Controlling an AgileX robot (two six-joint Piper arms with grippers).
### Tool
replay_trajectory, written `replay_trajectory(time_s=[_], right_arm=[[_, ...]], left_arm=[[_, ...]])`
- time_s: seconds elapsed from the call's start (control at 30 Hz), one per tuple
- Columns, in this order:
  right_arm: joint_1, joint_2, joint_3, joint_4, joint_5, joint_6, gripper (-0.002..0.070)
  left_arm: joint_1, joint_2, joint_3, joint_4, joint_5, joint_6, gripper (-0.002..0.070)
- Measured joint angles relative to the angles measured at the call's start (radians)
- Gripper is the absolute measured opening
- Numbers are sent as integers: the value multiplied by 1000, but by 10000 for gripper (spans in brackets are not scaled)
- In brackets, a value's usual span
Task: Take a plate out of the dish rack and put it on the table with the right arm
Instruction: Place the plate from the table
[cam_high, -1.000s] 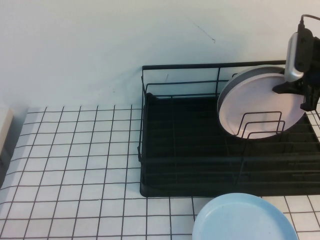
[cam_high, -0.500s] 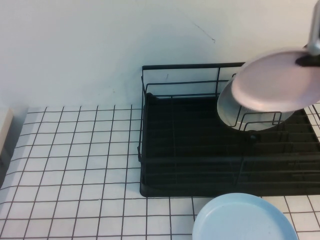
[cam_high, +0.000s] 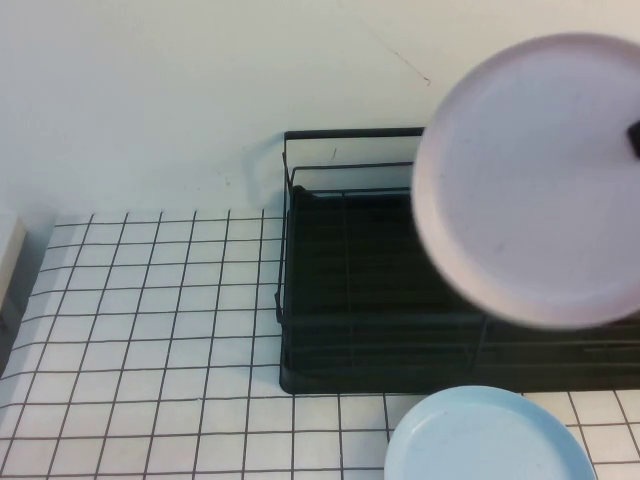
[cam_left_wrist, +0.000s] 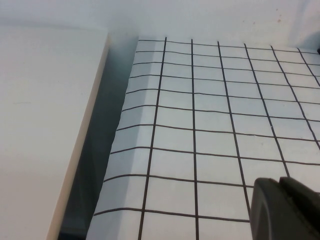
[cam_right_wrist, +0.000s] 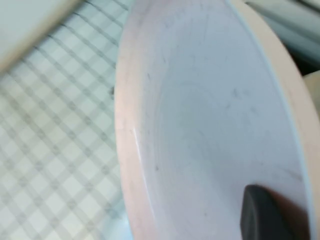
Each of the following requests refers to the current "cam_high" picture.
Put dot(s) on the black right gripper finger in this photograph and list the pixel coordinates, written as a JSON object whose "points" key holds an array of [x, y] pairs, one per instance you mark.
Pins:
{"points": [[635, 141]]}

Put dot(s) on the pink round plate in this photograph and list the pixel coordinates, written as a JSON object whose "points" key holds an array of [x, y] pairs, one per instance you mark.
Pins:
{"points": [[525, 190]]}

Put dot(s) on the light blue round plate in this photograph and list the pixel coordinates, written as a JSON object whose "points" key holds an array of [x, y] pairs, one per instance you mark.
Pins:
{"points": [[480, 440]]}

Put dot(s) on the black drip tray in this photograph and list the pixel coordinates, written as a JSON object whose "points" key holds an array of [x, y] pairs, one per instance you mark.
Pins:
{"points": [[360, 250]]}

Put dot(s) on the white grid pattern tablecloth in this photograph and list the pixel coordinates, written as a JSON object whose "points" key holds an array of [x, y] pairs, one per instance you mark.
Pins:
{"points": [[150, 325]]}

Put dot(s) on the beige box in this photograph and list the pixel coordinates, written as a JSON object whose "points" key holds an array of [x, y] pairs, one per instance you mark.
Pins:
{"points": [[11, 260]]}

